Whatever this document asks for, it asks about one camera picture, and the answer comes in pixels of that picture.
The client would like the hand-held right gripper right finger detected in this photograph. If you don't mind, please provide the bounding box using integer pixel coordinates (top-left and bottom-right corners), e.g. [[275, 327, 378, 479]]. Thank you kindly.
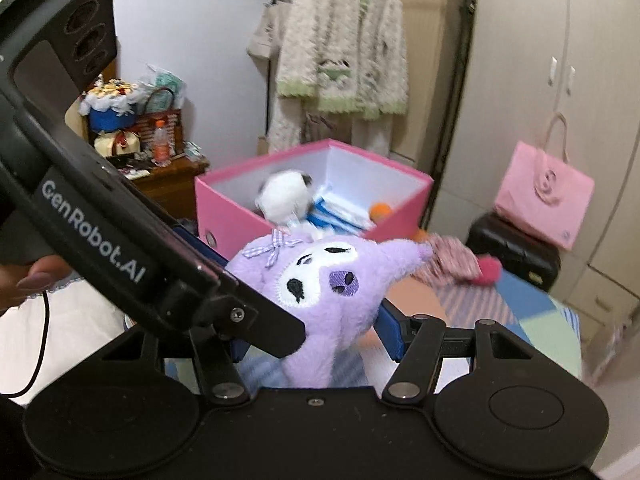
[[377, 299, 548, 403]]

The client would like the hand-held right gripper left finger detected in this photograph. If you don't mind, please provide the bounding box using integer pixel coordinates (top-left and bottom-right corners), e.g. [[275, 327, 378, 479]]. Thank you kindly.
[[102, 327, 253, 402]]

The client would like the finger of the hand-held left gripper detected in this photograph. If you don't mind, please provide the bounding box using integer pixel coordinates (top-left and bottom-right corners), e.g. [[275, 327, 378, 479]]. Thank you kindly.
[[214, 287, 307, 360], [171, 224, 232, 282]]

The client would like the pink cardboard box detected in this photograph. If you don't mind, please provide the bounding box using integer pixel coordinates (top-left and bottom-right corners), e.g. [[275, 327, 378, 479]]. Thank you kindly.
[[195, 138, 435, 256]]

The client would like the purple plush toy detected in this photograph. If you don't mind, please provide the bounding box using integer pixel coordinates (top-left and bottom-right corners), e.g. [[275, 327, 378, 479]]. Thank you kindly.
[[227, 234, 435, 388]]

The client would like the white panda plush toy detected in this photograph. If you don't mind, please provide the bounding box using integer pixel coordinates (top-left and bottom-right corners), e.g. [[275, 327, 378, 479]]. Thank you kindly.
[[254, 170, 317, 226]]

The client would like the blue wet wipes pack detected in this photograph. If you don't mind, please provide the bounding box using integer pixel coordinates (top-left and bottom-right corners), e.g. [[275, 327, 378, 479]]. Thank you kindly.
[[305, 185, 376, 236]]

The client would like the person's left hand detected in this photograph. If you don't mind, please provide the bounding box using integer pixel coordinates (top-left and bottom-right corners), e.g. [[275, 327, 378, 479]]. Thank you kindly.
[[0, 254, 72, 317]]

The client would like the wooden nightstand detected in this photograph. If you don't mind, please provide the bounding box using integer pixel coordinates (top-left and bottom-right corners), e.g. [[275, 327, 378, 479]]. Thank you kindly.
[[107, 155, 211, 223]]

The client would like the orange drink bottle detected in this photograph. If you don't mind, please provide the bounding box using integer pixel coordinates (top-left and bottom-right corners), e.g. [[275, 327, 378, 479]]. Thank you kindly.
[[152, 119, 172, 163]]

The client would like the woven basket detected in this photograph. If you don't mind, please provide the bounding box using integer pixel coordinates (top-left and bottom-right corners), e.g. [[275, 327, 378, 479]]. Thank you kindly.
[[137, 87, 183, 156]]

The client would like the pink makeup sponge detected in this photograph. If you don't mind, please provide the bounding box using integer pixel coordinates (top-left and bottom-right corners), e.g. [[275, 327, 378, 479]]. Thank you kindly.
[[475, 256, 502, 286]]

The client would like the clear plastic packet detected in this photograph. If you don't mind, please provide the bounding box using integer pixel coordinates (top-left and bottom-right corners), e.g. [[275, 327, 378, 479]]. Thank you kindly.
[[137, 63, 188, 113]]

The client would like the black suitcase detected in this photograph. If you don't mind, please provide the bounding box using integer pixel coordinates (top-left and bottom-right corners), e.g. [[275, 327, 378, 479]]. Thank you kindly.
[[467, 211, 562, 293]]

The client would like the pink paper bag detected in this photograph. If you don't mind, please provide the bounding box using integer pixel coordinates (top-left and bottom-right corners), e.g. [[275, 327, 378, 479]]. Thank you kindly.
[[494, 112, 596, 252]]

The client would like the fluffy white green jacket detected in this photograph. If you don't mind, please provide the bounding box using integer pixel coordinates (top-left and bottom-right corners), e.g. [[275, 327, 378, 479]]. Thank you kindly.
[[246, 0, 410, 161]]

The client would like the beige wardrobe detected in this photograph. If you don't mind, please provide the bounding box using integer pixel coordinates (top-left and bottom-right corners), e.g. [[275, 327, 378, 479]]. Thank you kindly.
[[400, 0, 640, 386]]

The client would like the black cable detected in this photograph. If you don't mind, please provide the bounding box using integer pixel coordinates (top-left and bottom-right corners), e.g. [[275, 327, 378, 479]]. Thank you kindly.
[[0, 290, 51, 401]]

